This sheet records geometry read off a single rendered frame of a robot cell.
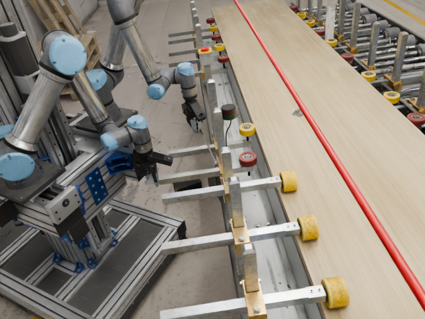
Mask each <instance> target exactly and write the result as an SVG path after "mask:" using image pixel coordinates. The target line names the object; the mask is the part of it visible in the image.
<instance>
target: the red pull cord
mask: <svg viewBox="0 0 425 319"><path fill-rule="evenodd" d="M234 2H235V4H236V5H237V7H238V9H239V10H240V12H241V14H242V15H243V17H244V18H245V20H246V22H247V23H248V25H249V27H250V28H251V30H252V31H253V33H254V35H255V36H256V38H257V40H258V41H259V43H260V45H261V46H262V48H263V50H264V51H265V53H266V54H267V56H268V58H269V59H270V61H271V62H272V64H273V66H274V67H275V69H276V71H277V72H278V74H279V76H280V77H281V79H282V81H283V82H284V84H285V85H286V87H287V89H288V90H289V92H290V94H291V95H292V97H293V98H294V100H295V102H296V103H297V105H298V107H299V108H300V110H301V112H302V113H303V115H304V116H305V118H306V120H307V121H308V123H309V125H310V126H311V128H312V129H313V131H314V133H315V134H316V136H317V138H318V139H319V141H320V143H321V144H322V146H323V147H324V149H325V151H326V152H327V154H328V156H329V157H330V159H331V160H332V162H333V164H334V165H335V167H336V169H337V170H338V172H339V174H340V175H341V177H342V179H343V180H344V182H345V183H346V185H347V187H348V188H349V190H350V191H351V193H352V195H353V197H354V198H355V200H356V201H357V203H358V205H359V206H360V208H361V210H362V211H363V213H364V214H365V216H366V218H367V219H368V221H369V223H370V224H371V226H372V227H373V229H374V231H375V232H376V234H377V236H378V237H379V239H380V241H381V242H382V244H383V245H384V247H385V249H386V250H387V252H388V254H389V255H390V257H391V258H392V260H393V262H394V264H395V265H396V266H397V268H398V270H399V272H400V273H401V275H402V277H403V278H404V280H405V281H406V283H407V285H408V286H409V288H410V289H411V291H412V293H413V295H414V296H415V297H416V299H417V301H418V303H419V304H420V305H421V308H422V309H423V311H424V312H425V290H424V289H423V288H422V286H421V284H420V283H419V281H418V279H417V278H416V276H415V275H414V274H413V272H412V270H411V269H410V267H409V266H408V264H407V263H406V261H405V260H404V258H403V256H402V255H401V254H400V252H399V250H398V249H397V247H396V245H395V244H394V243H393V241H392V239H391V238H390V236H389V235H388V233H387V232H386V230H385V228H384V227H383V226H382V224H381V222H380V221H379V219H378V217H377V216H376V215H375V213H374V211H373V210H372V208H371V207H370V205H369V204H368V202H367V201H366V199H365V197H364V196H363V195H362V193H361V191H360V190H359V188H358V187H357V185H356V184H355V182H354V181H353V179H352V178H351V176H350V174H349V173H348V171H347V170H346V168H345V167H344V165H343V163H342V162H341V161H340V159H339V157H338V156H337V154H336V153H335V151H334V150H333V148H332V147H331V145H330V143H329V142H328V140H327V139H326V138H325V136H324V134H323V133H322V131H321V129H320V128H319V127H318V125H317V123H316V122H315V120H314V119H313V117H312V116H311V114H310V113H309V111H308V109H307V108H306V107H305V105H304V103H303V102H302V100H301V98H300V97H299V95H298V94H297V93H296V91H295V89H294V88H293V86H292V85H291V83H290V81H289V80H288V79H287V77H286V75H285V74H284V73H283V70H282V69H281V68H280V66H279V64H278V63H277V62H276V60H275V58H274V57H273V55H272V54H271V52H270V51H269V49H268V47H267V46H266V45H265V43H264V41H263V40H262V38H261V36H260V35H259V34H258V32H257V30H256V29H255V27H254V26H253V24H252V23H251V21H250V20H249V18H248V16H247V15H246V14H245V12H244V10H243V9H242V7H241V6H240V4H239V3H238V1H237V0H234Z"/></svg>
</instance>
